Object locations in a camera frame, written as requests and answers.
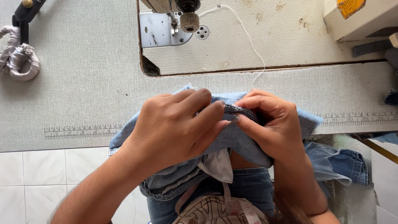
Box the person's right hand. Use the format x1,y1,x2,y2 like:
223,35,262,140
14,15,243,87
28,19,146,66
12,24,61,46
233,89,308,163

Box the person's left hand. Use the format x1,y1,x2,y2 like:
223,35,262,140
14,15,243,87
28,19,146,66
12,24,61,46
129,88,234,178

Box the light blue denim jeans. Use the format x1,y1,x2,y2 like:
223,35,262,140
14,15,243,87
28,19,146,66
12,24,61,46
109,85,324,201

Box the clear plastic bag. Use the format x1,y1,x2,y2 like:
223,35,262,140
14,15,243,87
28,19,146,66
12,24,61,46
304,141,353,187

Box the person's blue denim trousers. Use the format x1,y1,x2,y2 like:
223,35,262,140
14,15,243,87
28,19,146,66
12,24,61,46
146,167,276,224

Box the dark blue denim garment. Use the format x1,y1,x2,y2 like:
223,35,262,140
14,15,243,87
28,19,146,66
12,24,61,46
328,149,369,186

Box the pink measuring tape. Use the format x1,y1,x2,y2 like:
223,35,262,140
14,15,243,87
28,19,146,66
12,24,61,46
175,182,262,224

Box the white industrial sewing machine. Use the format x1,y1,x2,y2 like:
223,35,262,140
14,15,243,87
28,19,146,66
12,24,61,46
137,0,398,77

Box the printed measuring scale strip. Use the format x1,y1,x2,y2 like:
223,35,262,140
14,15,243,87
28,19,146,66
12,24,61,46
44,110,398,140

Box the thin dark wrist band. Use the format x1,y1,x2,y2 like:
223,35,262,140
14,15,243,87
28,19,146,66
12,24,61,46
307,207,329,217

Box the white sewing thread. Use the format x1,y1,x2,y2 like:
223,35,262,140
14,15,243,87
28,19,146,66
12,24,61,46
198,4,266,85

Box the metal needle plate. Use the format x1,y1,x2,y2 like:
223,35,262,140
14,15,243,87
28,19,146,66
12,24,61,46
139,11,194,48

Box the yellow wooden bar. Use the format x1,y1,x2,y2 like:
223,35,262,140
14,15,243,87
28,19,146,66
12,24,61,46
351,134,398,165

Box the round perforated metal disc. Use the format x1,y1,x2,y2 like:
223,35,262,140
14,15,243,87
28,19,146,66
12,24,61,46
195,26,210,40

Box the ribbed beige machine knob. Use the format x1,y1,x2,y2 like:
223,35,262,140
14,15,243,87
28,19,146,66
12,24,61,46
179,12,200,33

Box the dark blue fabric scrap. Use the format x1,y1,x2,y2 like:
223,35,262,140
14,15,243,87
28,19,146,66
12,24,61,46
384,90,398,106

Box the orange label sticker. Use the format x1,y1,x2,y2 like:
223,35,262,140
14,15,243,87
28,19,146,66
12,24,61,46
337,0,367,20

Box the grey fabric strap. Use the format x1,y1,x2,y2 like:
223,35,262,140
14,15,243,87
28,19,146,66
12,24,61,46
353,39,393,58

